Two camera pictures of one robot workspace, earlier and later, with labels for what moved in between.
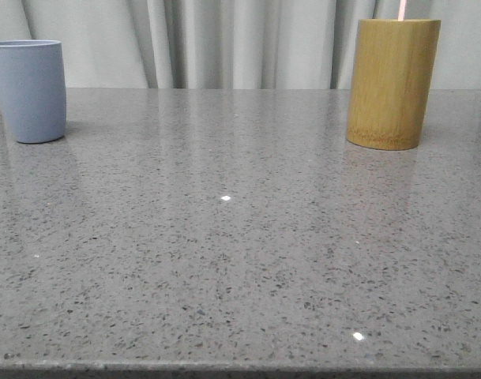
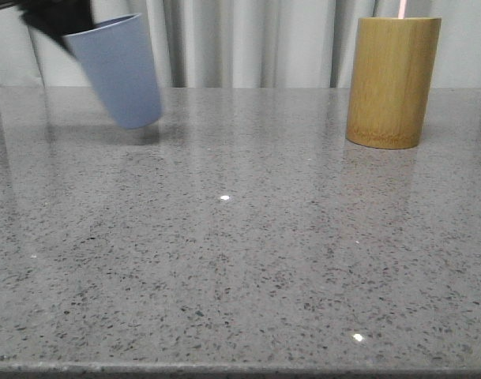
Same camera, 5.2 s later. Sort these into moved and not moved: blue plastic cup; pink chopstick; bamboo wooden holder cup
Moved: blue plastic cup
Not moved: pink chopstick; bamboo wooden holder cup
